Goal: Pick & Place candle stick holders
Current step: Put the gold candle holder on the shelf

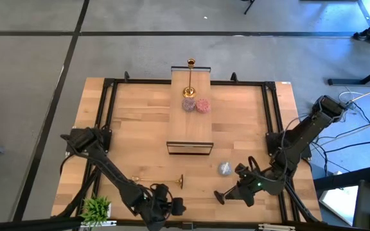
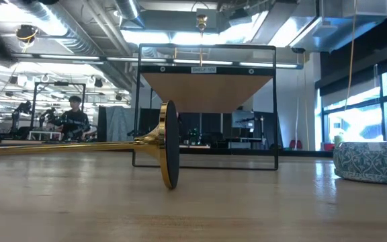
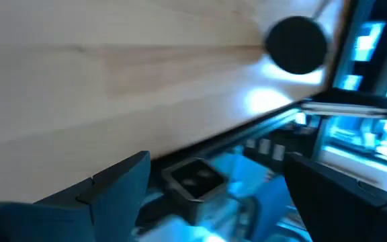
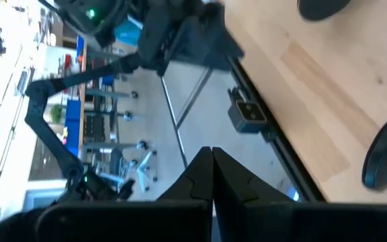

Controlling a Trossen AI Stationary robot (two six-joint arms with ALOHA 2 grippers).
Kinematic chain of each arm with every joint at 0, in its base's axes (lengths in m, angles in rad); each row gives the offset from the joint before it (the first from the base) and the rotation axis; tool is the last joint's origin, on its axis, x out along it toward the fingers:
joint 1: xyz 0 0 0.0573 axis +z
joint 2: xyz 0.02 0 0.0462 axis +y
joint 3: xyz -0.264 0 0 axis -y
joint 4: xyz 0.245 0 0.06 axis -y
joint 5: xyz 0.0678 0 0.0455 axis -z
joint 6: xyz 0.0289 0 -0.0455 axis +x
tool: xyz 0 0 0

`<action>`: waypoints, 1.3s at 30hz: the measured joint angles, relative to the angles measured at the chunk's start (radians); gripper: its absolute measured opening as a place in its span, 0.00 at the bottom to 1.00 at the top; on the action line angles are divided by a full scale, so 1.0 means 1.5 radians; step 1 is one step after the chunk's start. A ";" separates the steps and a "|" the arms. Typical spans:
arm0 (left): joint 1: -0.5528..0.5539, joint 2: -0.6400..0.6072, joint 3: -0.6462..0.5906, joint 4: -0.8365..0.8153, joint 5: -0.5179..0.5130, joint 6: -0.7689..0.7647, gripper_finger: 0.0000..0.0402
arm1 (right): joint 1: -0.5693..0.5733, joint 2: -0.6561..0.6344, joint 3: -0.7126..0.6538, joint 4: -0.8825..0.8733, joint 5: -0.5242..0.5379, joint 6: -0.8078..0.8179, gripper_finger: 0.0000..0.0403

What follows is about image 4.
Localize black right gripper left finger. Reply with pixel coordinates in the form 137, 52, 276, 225
35, 147, 214, 242

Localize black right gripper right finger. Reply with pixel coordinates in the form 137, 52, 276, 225
212, 147, 387, 242

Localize grey office chair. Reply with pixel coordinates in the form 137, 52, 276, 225
99, 140, 159, 192

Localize black aluminium table frame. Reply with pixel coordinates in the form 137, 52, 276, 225
226, 56, 327, 202

